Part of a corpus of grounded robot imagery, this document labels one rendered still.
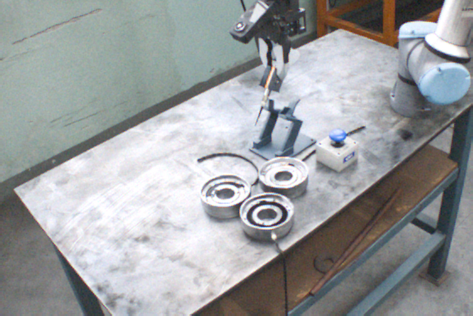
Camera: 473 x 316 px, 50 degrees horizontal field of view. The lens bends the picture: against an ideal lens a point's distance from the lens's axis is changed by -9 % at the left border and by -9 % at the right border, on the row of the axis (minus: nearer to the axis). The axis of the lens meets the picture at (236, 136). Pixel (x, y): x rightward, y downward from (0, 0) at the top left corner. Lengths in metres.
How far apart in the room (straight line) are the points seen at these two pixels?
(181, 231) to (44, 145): 1.68
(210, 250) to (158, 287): 0.13
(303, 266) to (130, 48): 1.70
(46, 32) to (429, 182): 1.74
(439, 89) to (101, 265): 0.81
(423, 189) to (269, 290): 0.56
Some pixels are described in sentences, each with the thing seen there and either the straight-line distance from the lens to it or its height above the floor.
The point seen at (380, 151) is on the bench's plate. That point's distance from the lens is 1.30.
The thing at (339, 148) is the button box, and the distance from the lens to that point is 1.23.
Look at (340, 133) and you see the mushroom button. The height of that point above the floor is 0.87.
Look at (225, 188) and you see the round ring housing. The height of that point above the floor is 0.83.
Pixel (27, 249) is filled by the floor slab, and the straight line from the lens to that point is 2.45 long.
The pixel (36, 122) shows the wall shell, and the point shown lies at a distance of 2.65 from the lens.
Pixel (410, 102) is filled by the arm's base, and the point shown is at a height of 0.84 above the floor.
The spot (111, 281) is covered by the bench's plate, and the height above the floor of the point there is 0.80.
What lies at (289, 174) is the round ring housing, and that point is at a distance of 1.19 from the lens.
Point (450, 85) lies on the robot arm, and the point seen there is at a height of 0.97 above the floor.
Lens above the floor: 1.56
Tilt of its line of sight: 34 degrees down
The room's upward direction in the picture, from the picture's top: 6 degrees counter-clockwise
